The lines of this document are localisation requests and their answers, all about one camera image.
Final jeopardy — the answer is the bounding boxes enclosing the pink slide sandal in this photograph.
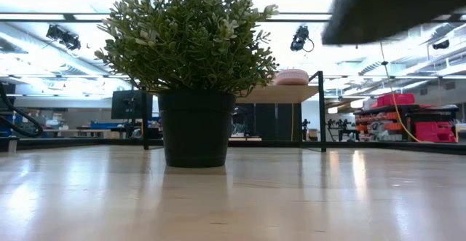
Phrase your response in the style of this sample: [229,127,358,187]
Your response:
[275,68,310,87]

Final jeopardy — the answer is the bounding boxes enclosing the black slide sandal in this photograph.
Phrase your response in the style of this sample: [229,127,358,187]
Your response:
[321,0,466,46]

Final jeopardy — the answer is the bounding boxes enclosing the black partition panels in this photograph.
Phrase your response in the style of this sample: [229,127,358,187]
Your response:
[232,102,303,142]

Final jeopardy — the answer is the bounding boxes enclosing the black plant pot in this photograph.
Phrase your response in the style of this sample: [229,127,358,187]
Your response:
[157,89,237,168]

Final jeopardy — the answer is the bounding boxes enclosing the green artificial plant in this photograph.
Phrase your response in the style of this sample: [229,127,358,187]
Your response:
[93,0,280,97]

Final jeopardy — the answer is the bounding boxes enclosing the black computer monitor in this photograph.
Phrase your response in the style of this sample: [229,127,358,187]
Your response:
[111,90,154,121]

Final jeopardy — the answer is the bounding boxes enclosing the blue bin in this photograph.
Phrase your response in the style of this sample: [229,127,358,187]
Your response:
[90,121,123,130]

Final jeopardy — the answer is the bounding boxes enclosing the red storage bin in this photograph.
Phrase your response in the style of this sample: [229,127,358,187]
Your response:
[371,92,416,108]

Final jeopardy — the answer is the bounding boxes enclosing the black shelving rack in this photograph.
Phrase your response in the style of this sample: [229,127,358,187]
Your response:
[355,104,460,143]

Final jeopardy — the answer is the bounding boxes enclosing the red tool box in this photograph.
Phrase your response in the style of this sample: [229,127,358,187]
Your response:
[414,121,458,143]

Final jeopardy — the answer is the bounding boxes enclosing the wooden shelf with black frame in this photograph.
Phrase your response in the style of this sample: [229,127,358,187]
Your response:
[141,70,328,154]

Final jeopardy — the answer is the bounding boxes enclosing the thin yellow cable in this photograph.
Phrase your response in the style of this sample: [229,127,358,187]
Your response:
[379,42,425,143]

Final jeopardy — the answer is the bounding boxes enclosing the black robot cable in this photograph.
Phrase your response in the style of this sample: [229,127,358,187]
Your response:
[0,82,44,139]

